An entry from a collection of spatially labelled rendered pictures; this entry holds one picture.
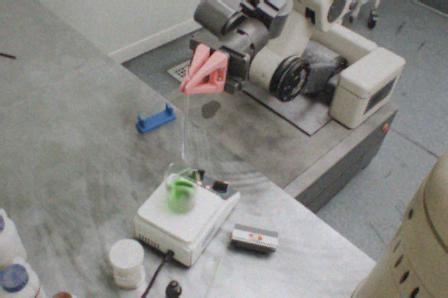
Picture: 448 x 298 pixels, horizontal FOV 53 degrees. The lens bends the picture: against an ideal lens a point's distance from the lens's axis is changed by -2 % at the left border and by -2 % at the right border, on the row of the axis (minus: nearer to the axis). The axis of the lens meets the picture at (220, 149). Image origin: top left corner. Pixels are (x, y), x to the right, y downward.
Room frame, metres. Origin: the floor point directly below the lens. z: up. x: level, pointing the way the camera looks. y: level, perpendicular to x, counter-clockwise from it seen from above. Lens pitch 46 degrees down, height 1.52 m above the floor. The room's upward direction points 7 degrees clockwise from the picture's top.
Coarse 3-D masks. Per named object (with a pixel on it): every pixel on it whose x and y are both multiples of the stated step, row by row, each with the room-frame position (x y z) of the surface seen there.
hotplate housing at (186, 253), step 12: (228, 204) 0.55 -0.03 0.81; (216, 216) 0.51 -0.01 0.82; (144, 228) 0.47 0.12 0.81; (156, 228) 0.46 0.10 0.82; (204, 228) 0.48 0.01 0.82; (216, 228) 0.51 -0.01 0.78; (144, 240) 0.47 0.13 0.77; (156, 240) 0.46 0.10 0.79; (168, 240) 0.45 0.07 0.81; (180, 240) 0.44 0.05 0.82; (204, 240) 0.47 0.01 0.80; (168, 252) 0.44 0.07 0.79; (180, 252) 0.43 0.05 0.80; (192, 252) 0.43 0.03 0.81
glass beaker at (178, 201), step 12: (168, 168) 0.53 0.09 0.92; (180, 168) 0.54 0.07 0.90; (192, 168) 0.54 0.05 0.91; (168, 180) 0.53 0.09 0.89; (192, 180) 0.54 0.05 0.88; (168, 192) 0.49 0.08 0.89; (180, 192) 0.48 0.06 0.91; (192, 192) 0.49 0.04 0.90; (168, 204) 0.49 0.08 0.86; (180, 204) 0.48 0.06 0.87; (192, 204) 0.49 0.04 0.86
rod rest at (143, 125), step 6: (168, 102) 0.86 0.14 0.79; (168, 108) 0.84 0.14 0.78; (156, 114) 0.83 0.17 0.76; (162, 114) 0.84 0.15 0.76; (168, 114) 0.84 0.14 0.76; (174, 114) 0.84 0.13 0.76; (138, 120) 0.79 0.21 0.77; (144, 120) 0.78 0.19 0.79; (150, 120) 0.81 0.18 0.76; (156, 120) 0.81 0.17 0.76; (162, 120) 0.82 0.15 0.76; (168, 120) 0.82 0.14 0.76; (138, 126) 0.79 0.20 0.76; (144, 126) 0.78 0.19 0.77; (150, 126) 0.79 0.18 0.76; (156, 126) 0.80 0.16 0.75; (144, 132) 0.77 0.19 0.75
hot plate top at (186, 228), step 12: (156, 192) 0.53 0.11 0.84; (204, 192) 0.55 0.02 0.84; (144, 204) 0.50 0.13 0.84; (156, 204) 0.50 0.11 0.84; (204, 204) 0.52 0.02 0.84; (216, 204) 0.52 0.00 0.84; (144, 216) 0.47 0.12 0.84; (156, 216) 0.48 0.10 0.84; (168, 216) 0.48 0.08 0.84; (180, 216) 0.48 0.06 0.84; (192, 216) 0.49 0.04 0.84; (204, 216) 0.49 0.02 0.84; (168, 228) 0.45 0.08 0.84; (180, 228) 0.46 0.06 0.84; (192, 228) 0.46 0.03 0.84; (192, 240) 0.44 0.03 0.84
